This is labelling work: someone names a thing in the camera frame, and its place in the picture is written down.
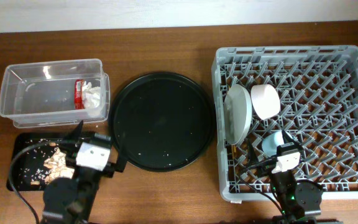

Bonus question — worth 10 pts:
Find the white plate with food scraps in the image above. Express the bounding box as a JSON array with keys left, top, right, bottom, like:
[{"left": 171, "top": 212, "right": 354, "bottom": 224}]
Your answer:
[{"left": 224, "top": 84, "right": 252, "bottom": 145}]

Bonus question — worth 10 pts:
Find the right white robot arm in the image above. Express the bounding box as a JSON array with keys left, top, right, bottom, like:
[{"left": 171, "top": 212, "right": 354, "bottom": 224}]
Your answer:
[{"left": 244, "top": 141, "right": 323, "bottom": 223}]

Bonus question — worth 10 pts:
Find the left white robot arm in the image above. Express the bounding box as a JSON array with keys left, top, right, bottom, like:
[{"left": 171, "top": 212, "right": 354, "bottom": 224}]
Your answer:
[{"left": 41, "top": 122, "right": 127, "bottom": 223}]

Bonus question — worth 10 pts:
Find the pink bowl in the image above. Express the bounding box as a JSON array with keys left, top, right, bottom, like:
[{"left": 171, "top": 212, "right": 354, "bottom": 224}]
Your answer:
[{"left": 250, "top": 84, "right": 280, "bottom": 120}]

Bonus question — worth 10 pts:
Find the red snack wrapper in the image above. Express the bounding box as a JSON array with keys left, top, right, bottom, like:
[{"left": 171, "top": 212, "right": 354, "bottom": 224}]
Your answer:
[{"left": 74, "top": 79, "right": 85, "bottom": 110}]

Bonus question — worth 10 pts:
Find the clear plastic bin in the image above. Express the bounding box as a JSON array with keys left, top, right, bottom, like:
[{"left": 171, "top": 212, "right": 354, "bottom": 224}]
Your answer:
[{"left": 0, "top": 58, "right": 110, "bottom": 128}]

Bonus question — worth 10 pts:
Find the wooden chopstick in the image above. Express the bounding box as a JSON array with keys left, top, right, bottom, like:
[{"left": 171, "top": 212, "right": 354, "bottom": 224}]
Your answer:
[{"left": 231, "top": 145, "right": 236, "bottom": 155}]

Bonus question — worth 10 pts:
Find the white tissue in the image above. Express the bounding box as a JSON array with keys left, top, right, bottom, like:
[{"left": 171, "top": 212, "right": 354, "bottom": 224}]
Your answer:
[{"left": 81, "top": 81, "right": 101, "bottom": 109}]

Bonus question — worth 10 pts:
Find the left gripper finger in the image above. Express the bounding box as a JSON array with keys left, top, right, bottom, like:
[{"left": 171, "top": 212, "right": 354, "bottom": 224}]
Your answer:
[
  {"left": 63, "top": 121, "right": 83, "bottom": 140},
  {"left": 114, "top": 133, "right": 128, "bottom": 173}
]

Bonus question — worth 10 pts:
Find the black rectangular tray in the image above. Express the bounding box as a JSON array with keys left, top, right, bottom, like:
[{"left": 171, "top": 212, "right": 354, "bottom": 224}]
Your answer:
[{"left": 12, "top": 133, "right": 74, "bottom": 191}]

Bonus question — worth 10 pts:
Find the pile of food scraps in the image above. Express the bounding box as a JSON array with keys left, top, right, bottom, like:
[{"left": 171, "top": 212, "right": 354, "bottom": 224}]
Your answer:
[{"left": 19, "top": 139, "right": 74, "bottom": 187}]

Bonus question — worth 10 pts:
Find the grey dishwasher rack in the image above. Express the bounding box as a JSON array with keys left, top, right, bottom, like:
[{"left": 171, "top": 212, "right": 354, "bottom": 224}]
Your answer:
[{"left": 211, "top": 45, "right": 358, "bottom": 203}]

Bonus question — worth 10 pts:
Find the light blue plastic cup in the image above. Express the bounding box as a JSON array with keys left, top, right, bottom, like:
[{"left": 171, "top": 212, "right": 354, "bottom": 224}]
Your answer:
[{"left": 262, "top": 131, "right": 284, "bottom": 157}]

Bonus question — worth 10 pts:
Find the round black tray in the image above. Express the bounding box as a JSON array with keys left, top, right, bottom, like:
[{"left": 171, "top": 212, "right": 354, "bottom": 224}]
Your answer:
[{"left": 108, "top": 72, "right": 216, "bottom": 172}]

